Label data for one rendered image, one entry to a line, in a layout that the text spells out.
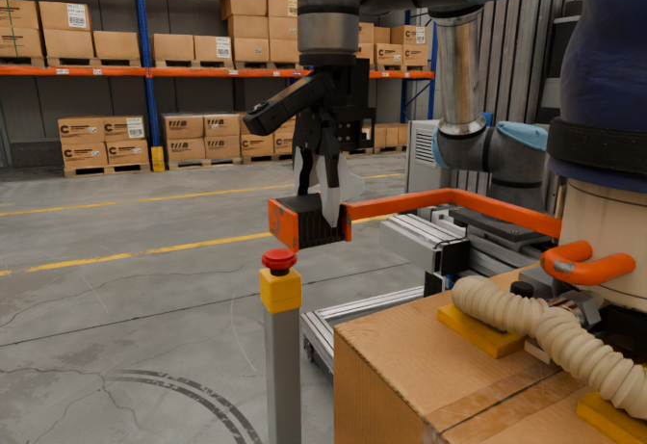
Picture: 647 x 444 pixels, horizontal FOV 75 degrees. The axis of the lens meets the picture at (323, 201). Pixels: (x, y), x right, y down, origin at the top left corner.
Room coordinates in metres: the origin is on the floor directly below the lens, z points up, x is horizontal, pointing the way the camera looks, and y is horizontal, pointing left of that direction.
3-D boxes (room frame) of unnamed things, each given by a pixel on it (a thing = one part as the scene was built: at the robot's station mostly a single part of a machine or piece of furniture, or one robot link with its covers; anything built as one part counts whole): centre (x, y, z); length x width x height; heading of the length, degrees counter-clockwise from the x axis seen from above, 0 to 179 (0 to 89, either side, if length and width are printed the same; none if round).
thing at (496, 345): (0.54, -0.32, 1.08); 0.34 x 0.10 x 0.05; 118
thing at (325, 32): (0.55, 0.00, 1.42); 0.08 x 0.08 x 0.05
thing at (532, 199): (1.03, -0.48, 1.09); 0.15 x 0.15 x 0.10
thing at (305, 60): (0.56, -0.01, 1.34); 0.09 x 0.08 x 0.12; 118
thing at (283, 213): (0.54, 0.02, 1.19); 0.09 x 0.08 x 0.05; 28
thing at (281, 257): (0.78, 0.09, 1.02); 0.07 x 0.07 x 0.04
